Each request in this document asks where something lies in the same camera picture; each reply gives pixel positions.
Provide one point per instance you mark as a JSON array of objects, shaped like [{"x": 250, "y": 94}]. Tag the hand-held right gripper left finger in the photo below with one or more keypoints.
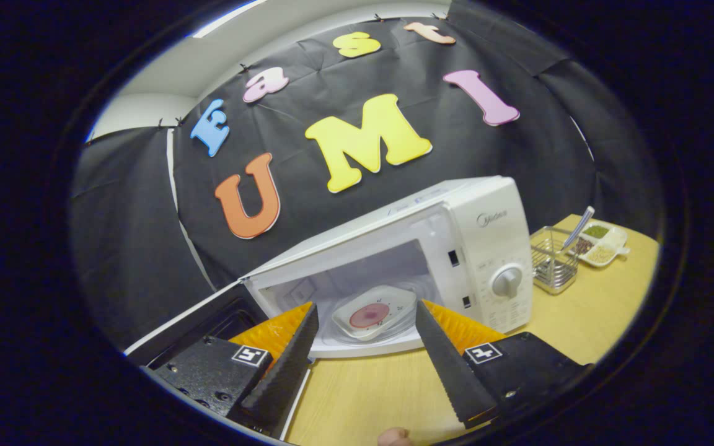
[{"x": 282, "y": 378}]

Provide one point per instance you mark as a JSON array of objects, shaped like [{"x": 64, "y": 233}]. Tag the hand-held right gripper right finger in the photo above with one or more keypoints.
[{"x": 450, "y": 371}]

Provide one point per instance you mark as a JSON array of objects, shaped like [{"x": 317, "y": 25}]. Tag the white square plate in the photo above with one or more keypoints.
[{"x": 394, "y": 300}]

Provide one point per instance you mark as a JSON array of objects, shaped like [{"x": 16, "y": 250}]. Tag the round pink food slice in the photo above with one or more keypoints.
[{"x": 369, "y": 316}]

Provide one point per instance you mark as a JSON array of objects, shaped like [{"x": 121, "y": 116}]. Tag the white microwave oven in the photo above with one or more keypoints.
[{"x": 487, "y": 248}]

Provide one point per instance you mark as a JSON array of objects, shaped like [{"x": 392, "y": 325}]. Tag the white sectioned dish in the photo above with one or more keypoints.
[{"x": 602, "y": 254}]

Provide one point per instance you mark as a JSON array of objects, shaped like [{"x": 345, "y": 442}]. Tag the metal spoon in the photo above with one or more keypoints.
[{"x": 582, "y": 224}]

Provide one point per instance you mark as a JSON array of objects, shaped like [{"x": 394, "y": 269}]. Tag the black backdrop cloth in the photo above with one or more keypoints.
[{"x": 518, "y": 155}]

